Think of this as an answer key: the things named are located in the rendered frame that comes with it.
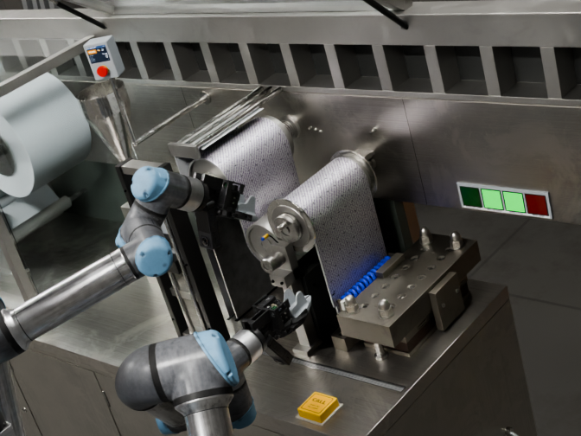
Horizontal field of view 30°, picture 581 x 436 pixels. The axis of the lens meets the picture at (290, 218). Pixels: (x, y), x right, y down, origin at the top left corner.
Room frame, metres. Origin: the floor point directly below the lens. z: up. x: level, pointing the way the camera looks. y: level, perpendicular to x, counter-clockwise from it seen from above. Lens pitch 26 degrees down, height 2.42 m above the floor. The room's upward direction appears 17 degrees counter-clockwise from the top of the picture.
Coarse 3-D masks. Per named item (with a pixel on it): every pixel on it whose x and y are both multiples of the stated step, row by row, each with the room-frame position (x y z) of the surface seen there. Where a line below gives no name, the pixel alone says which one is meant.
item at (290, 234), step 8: (280, 216) 2.34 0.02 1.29; (288, 216) 2.33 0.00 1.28; (280, 224) 2.34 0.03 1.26; (288, 224) 2.32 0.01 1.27; (296, 224) 2.32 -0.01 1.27; (280, 232) 2.35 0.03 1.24; (288, 232) 2.33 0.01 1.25; (296, 232) 2.31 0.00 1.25; (288, 240) 2.34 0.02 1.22; (296, 240) 2.32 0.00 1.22
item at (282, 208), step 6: (366, 174) 2.48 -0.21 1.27; (276, 210) 2.37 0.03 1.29; (282, 210) 2.36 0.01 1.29; (288, 210) 2.34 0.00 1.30; (294, 210) 2.33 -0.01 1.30; (276, 216) 2.38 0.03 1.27; (300, 216) 2.32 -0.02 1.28; (300, 222) 2.32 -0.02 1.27; (306, 228) 2.31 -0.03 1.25; (306, 234) 2.31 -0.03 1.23; (300, 240) 2.33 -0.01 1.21; (306, 240) 2.32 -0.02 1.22; (300, 246) 2.34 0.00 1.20
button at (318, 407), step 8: (312, 400) 2.09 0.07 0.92; (320, 400) 2.09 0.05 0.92; (328, 400) 2.08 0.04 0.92; (336, 400) 2.07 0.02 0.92; (304, 408) 2.07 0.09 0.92; (312, 408) 2.06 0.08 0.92; (320, 408) 2.05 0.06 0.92; (328, 408) 2.05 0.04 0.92; (304, 416) 2.07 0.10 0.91; (312, 416) 2.05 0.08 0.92; (320, 416) 2.03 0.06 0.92; (328, 416) 2.04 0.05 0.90
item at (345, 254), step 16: (368, 208) 2.45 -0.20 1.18; (352, 224) 2.40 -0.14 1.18; (368, 224) 2.44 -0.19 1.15; (320, 240) 2.32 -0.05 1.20; (336, 240) 2.35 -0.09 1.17; (352, 240) 2.39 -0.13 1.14; (368, 240) 2.43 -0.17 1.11; (320, 256) 2.31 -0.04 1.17; (336, 256) 2.34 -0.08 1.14; (352, 256) 2.38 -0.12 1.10; (368, 256) 2.42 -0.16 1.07; (384, 256) 2.46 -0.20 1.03; (336, 272) 2.33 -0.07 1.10; (352, 272) 2.37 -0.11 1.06; (336, 288) 2.32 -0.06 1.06; (336, 304) 2.31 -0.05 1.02
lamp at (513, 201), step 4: (504, 192) 2.28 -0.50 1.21; (508, 192) 2.27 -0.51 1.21; (504, 196) 2.28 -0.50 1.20; (508, 196) 2.27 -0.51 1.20; (512, 196) 2.26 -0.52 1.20; (516, 196) 2.25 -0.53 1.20; (520, 196) 2.25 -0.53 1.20; (508, 200) 2.27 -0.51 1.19; (512, 200) 2.26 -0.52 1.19; (516, 200) 2.26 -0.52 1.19; (520, 200) 2.25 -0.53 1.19; (508, 204) 2.27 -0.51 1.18; (512, 204) 2.27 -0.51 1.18; (516, 204) 2.26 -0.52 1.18; (520, 204) 2.25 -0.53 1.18; (508, 208) 2.27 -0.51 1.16; (512, 208) 2.27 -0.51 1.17; (516, 208) 2.26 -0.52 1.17; (520, 208) 2.25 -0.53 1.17; (524, 208) 2.24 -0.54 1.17
